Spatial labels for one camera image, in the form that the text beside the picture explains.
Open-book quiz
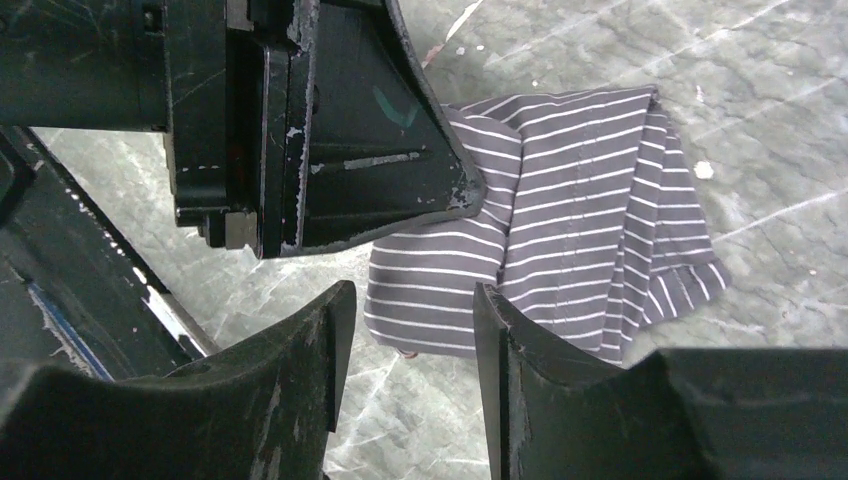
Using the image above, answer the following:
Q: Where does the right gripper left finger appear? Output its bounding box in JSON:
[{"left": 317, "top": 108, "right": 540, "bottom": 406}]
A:
[{"left": 1, "top": 280, "right": 357, "bottom": 479}]

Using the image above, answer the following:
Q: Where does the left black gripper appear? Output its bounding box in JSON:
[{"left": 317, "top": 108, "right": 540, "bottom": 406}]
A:
[{"left": 1, "top": 1, "right": 318, "bottom": 251}]

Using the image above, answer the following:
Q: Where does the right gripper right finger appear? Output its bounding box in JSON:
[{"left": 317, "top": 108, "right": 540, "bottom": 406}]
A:
[{"left": 473, "top": 284, "right": 847, "bottom": 479}]

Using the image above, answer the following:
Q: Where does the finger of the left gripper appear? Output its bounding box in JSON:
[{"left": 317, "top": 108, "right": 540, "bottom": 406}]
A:
[{"left": 261, "top": 1, "right": 485, "bottom": 259}]

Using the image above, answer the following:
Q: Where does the grey striped underwear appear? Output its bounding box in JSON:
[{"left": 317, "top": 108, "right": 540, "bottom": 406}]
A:
[{"left": 364, "top": 85, "right": 731, "bottom": 365}]

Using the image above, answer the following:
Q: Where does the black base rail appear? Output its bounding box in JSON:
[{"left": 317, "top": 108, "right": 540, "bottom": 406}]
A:
[{"left": 1, "top": 127, "right": 217, "bottom": 380}]

